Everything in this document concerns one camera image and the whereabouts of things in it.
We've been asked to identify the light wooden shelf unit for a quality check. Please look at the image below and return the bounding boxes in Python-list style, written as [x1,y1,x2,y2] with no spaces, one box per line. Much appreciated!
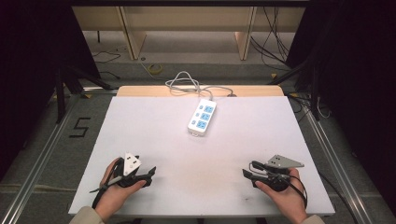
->
[71,5,306,62]

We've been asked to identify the bundle of black cables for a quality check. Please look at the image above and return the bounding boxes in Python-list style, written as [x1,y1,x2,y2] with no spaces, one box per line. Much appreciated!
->
[249,6,291,68]

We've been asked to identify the white power strip blue sockets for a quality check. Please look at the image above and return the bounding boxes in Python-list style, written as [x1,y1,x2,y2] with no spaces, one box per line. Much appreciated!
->
[187,98,218,137]

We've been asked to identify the person's right hand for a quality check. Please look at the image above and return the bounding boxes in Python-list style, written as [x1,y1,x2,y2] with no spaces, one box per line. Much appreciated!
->
[254,167,308,224]

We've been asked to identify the person's left hand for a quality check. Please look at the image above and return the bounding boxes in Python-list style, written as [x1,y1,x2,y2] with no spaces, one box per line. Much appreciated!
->
[93,157,148,222]

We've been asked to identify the yellow tape roll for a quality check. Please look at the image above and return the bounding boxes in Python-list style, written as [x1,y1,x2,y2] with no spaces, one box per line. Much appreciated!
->
[147,63,163,76]

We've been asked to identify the thin black floor cable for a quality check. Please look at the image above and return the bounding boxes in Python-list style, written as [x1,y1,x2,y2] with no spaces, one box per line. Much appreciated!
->
[92,50,122,80]

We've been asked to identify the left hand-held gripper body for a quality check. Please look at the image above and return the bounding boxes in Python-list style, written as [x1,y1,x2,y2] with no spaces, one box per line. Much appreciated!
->
[113,151,148,189]

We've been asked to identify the grey power strip cable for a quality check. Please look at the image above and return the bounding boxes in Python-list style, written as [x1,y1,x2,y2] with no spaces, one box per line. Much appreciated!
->
[164,70,237,102]

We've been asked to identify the dark curtain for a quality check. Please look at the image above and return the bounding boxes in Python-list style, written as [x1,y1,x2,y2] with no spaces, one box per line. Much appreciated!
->
[285,0,396,217]
[0,0,101,183]

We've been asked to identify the aluminium floor rail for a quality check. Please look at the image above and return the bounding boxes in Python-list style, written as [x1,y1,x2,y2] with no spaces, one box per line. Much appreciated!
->
[0,92,82,224]
[302,106,376,224]

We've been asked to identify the light wooden table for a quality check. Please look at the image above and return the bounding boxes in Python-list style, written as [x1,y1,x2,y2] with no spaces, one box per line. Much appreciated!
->
[116,85,285,98]

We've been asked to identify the black metal stand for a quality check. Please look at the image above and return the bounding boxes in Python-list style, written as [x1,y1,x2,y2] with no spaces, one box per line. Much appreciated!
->
[266,57,322,121]
[53,63,114,124]

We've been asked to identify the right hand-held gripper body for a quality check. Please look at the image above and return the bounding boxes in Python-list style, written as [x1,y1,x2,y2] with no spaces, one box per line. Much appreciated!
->
[257,154,305,192]

